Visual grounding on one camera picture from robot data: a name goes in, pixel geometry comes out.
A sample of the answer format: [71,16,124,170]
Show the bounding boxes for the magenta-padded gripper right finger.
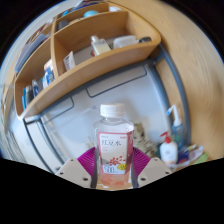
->
[129,146,173,189]

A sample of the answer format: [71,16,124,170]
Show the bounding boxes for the wooden shelf unit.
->
[1,1,163,121]

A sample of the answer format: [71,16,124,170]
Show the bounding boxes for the grey metal desk frame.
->
[23,43,193,164]

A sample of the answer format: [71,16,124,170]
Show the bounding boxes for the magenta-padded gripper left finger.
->
[54,146,100,189]

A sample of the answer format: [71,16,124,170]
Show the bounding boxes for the clear red-labelled drink bottle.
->
[92,102,136,190]

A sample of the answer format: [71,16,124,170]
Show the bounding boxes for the white pump bottle red top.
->
[159,130,179,165]

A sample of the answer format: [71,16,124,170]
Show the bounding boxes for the green cloth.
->
[194,151,209,164]

